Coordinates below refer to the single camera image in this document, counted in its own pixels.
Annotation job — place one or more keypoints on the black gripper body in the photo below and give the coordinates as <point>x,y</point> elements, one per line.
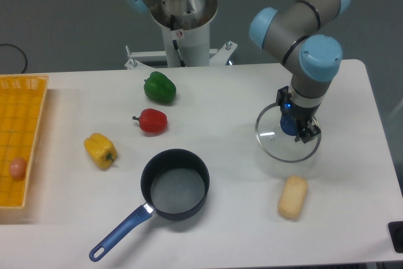
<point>299,108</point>

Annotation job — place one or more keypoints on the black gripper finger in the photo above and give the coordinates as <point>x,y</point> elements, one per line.
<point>282,98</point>
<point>307,130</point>

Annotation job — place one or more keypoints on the glass lid with blue knob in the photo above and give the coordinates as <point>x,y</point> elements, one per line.
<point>278,138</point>

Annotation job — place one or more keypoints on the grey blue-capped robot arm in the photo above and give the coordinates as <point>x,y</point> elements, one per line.
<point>291,37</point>

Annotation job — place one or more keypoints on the beige bread loaf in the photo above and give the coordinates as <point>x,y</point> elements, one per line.
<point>292,198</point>

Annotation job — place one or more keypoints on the green bell pepper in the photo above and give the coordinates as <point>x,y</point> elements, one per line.
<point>159,88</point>

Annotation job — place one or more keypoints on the black box at table edge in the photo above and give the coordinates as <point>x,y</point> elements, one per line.
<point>396,234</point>

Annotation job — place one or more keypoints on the red bell pepper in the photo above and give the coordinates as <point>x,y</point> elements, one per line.
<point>151,121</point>

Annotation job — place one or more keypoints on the yellow bell pepper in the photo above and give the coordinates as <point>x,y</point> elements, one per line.
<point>101,150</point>

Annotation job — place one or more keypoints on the yellow plastic basket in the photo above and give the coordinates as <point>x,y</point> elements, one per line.
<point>22,103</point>

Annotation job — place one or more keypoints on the brown egg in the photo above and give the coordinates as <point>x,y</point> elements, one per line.
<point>17,168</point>

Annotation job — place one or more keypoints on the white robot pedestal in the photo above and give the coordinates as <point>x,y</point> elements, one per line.
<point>185,28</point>

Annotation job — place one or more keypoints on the dark saucepan with blue handle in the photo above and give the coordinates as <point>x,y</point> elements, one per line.
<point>174,185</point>

